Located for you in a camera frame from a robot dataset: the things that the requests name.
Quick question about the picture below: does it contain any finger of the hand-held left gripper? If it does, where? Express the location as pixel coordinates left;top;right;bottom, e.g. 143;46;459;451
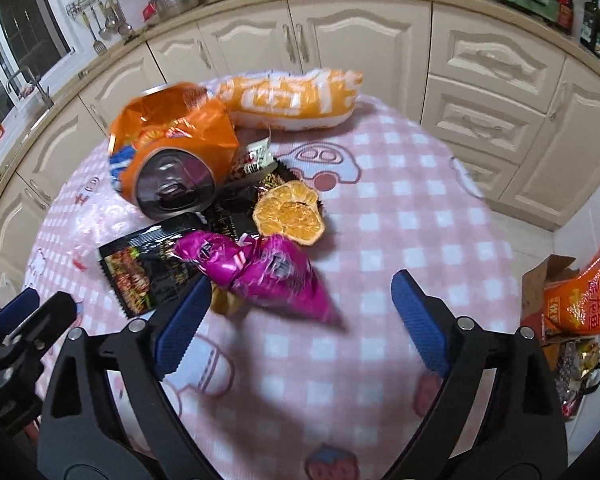
0;291;79;378
0;288;41;335

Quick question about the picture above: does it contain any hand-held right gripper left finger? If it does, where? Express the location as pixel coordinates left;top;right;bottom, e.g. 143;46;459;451
36;275;216;480

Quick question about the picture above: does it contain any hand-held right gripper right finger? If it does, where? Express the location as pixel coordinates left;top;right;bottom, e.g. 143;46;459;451
380;269;569;480

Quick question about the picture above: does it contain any magenta foil wrapper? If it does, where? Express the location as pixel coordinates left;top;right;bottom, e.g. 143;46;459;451
227;234;343;328
172;229;261;286

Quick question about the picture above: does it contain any small gold wrapper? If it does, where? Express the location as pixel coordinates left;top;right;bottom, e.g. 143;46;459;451
210;285;246;318

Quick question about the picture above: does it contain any black snack packet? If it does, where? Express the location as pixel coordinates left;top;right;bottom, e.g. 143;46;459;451
97;225;206;318

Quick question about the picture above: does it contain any cream cabinet door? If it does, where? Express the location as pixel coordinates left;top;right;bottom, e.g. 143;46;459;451
500;55;600;228
12;99;113;206
0;172;53;266
287;0;433;128
147;35;218;88
77;55;168;133
197;9;308;86

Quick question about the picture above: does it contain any cardboard box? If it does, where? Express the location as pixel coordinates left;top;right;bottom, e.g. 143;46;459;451
520;255;581;332

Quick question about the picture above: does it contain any pink checked tablecloth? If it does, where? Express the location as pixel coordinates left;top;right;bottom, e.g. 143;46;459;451
22;77;531;480

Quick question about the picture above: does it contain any black gold printed wrapper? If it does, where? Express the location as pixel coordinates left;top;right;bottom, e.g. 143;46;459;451
200;160;326;241

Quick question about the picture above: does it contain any small snack packet table edge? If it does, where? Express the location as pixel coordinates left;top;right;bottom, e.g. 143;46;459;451
252;195;327;247

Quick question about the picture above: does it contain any orange soda can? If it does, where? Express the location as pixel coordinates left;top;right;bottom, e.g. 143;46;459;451
109;145;231;222

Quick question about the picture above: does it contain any cream kitchen cabinet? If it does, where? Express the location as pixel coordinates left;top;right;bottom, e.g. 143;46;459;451
0;0;600;271

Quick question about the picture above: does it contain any black bag of gold packets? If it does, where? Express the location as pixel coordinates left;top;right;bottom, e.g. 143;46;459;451
542;335;600;421

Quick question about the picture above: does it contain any orange rice bag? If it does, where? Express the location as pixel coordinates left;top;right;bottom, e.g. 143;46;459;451
544;235;600;336

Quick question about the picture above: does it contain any cream cabinet drawer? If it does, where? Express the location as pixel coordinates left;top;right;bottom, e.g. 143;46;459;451
420;74;553;165
447;142;523;206
428;16;567;98

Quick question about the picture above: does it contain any dried orange slice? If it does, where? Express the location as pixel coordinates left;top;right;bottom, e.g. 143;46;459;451
265;180;322;211

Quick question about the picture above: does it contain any small white green wrapper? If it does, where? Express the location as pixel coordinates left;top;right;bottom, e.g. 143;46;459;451
230;127;281;181

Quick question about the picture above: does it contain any crumpled orange snack bag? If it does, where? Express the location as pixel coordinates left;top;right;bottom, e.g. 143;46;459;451
107;82;241;193

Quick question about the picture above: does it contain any metal faucet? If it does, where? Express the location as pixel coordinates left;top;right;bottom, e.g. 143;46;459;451
7;67;56;111

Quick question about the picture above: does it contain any orange and white snack packet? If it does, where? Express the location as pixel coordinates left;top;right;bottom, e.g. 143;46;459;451
215;69;365;133

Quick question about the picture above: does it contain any kitchen window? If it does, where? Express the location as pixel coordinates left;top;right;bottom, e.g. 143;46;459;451
0;0;76;116

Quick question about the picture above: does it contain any hanging metal spatula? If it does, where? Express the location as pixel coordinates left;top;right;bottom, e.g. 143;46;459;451
82;10;109;56

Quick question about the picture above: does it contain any metal utensil rack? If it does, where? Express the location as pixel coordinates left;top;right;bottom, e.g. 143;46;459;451
65;0;136;41

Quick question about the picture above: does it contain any dark sauce bottle red label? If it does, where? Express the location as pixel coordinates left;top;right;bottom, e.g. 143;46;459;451
557;0;576;36

